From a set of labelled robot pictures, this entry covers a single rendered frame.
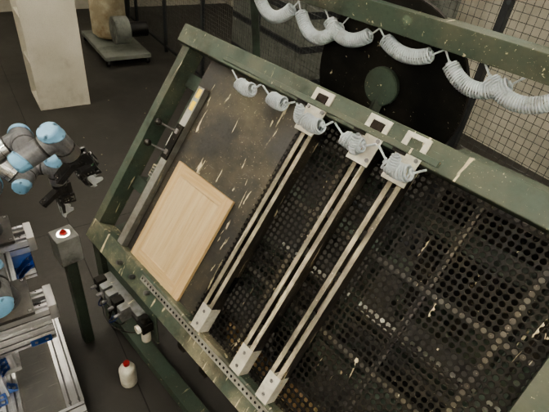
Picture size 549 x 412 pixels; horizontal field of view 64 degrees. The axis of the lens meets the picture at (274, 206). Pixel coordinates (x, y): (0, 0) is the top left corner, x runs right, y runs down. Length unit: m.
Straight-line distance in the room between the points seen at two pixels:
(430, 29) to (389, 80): 0.30
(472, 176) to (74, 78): 5.20
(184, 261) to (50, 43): 4.13
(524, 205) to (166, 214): 1.62
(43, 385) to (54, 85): 3.98
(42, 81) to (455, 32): 4.94
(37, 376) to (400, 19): 2.62
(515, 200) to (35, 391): 2.52
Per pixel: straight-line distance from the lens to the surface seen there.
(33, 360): 3.04
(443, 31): 1.99
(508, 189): 1.56
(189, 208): 2.24
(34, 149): 1.62
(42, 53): 5.93
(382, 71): 2.17
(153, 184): 2.42
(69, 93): 6.14
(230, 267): 1.99
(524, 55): 1.88
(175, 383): 2.82
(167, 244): 2.31
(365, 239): 1.67
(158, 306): 2.29
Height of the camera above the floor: 2.59
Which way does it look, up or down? 37 degrees down
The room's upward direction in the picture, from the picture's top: 8 degrees clockwise
